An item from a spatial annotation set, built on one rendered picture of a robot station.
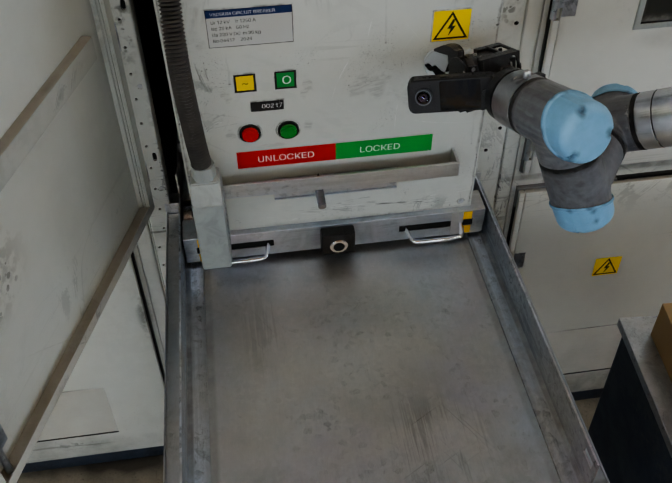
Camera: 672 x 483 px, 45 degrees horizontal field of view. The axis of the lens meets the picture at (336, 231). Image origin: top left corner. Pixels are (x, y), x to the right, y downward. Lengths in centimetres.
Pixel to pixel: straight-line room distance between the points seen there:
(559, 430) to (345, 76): 61
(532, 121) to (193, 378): 66
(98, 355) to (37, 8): 90
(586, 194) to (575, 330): 108
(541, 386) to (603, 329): 82
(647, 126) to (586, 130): 15
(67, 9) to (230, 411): 64
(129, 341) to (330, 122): 78
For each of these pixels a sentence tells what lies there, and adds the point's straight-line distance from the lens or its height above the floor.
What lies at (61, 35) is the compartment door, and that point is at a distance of 127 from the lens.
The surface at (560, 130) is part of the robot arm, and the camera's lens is 95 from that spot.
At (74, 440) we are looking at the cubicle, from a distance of 215.
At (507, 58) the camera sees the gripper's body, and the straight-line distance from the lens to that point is 113.
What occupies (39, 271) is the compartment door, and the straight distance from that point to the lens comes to 126.
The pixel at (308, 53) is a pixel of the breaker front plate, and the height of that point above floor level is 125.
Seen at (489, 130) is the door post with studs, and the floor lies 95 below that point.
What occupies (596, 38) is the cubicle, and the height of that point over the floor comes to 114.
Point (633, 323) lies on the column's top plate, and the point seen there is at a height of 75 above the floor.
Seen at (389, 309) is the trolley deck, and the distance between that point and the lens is 139.
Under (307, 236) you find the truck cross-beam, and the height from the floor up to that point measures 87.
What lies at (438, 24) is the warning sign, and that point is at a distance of 122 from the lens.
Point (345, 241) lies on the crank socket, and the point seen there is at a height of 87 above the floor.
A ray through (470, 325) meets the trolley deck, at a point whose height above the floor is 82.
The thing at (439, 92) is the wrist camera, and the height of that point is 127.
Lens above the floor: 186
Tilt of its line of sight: 43 degrees down
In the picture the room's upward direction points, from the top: 1 degrees counter-clockwise
